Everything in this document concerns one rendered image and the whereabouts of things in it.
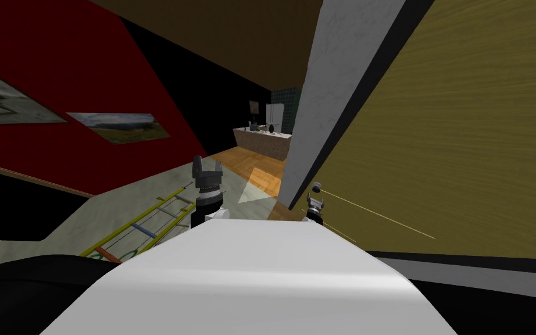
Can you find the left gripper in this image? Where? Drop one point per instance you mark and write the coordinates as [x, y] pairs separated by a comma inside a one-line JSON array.
[[208, 178]]

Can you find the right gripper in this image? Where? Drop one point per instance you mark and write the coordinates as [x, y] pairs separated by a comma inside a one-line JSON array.
[[315, 205]]

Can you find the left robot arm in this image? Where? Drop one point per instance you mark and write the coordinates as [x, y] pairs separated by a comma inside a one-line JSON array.
[[207, 201]]

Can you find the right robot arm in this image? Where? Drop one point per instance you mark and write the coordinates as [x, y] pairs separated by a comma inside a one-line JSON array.
[[313, 214]]

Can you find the grey round door knob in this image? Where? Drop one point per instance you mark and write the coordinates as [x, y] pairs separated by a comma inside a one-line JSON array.
[[317, 187]]

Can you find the speckled kitchen counter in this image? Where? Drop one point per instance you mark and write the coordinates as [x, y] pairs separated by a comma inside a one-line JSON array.
[[263, 143]]

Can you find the yellow ladder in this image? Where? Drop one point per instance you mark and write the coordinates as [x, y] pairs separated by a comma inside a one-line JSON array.
[[151, 223]]

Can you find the white fridge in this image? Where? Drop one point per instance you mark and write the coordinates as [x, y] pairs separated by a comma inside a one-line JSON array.
[[275, 116]]

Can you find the landscape picture with green field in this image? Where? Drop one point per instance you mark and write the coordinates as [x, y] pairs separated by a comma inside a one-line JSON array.
[[121, 126]]

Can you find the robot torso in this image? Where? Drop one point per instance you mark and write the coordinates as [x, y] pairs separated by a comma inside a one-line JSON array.
[[258, 284]]

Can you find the olive wooden door leaf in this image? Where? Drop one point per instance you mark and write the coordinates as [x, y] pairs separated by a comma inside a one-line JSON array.
[[463, 139]]

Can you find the small dark wall picture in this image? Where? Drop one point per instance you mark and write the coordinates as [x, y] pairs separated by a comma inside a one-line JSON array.
[[254, 107]]

